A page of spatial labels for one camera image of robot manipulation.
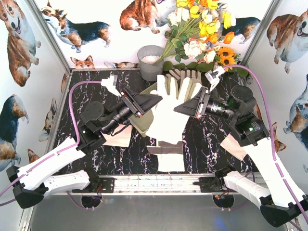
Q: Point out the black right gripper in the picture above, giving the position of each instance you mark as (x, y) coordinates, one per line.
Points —
(201, 105)

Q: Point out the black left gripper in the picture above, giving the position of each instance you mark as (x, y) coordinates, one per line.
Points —
(132, 103)

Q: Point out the white glove green fingers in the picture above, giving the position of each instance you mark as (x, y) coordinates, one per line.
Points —
(168, 125)

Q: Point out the white glove grey patch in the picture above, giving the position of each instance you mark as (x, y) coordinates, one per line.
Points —
(170, 156)

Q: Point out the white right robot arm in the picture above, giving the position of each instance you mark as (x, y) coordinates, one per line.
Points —
(281, 200)

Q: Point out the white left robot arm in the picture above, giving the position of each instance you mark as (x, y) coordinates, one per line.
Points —
(87, 138)

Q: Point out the pale green storage basket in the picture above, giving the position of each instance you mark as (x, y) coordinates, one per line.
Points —
(143, 123)

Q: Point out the white glove back right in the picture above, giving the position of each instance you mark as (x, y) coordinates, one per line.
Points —
(194, 75)

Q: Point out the striped glove back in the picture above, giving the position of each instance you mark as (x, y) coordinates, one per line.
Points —
(175, 73)

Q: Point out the white glove left side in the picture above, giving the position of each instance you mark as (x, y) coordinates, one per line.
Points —
(120, 140)

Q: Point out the grey metal bucket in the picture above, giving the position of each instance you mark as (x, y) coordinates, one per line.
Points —
(149, 62)

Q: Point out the white glove right side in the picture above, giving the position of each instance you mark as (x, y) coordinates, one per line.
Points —
(231, 145)

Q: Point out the artificial flower bouquet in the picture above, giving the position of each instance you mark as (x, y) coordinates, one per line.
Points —
(201, 30)

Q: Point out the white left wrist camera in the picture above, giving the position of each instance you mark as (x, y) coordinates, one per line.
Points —
(110, 84)

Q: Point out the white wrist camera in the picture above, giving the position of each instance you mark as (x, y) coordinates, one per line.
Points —
(213, 76)
(110, 84)

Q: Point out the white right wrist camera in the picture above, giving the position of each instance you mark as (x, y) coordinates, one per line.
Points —
(213, 76)

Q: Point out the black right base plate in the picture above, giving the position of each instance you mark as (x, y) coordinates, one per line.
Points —
(216, 185)

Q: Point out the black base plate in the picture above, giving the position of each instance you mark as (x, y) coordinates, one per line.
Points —
(216, 185)
(101, 185)

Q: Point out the aluminium front rail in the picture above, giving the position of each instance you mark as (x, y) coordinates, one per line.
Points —
(124, 184)

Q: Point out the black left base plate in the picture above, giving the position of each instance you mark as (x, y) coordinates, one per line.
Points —
(101, 185)

